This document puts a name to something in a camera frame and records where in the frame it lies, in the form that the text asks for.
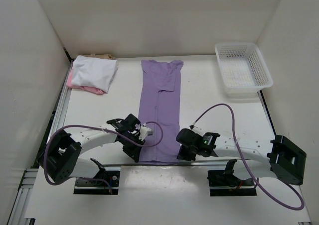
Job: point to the beige t shirt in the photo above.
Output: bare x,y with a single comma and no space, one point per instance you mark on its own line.
102,56

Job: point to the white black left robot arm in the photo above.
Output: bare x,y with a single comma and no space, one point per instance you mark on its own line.
61,158

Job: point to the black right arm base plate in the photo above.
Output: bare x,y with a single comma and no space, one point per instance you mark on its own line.
228,185

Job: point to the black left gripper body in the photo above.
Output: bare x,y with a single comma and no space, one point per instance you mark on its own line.
129,147

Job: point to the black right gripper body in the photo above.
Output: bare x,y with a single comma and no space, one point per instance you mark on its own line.
188,154

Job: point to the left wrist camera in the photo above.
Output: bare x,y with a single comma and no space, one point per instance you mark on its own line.
131,125

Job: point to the white t shirt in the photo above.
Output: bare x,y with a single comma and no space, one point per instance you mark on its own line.
93,72

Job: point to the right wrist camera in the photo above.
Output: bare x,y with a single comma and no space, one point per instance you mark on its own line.
191,139

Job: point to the lavender t shirt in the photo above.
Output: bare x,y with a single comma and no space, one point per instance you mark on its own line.
160,102

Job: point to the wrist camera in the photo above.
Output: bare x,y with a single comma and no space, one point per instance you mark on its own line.
191,139
131,125

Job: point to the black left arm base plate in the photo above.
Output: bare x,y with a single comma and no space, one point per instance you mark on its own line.
107,183

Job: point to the pink t shirt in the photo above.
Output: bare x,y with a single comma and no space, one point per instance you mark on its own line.
84,88

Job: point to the white plastic laundry basket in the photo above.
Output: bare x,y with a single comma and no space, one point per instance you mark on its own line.
243,69

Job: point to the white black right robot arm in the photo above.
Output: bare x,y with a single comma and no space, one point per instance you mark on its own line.
280,157

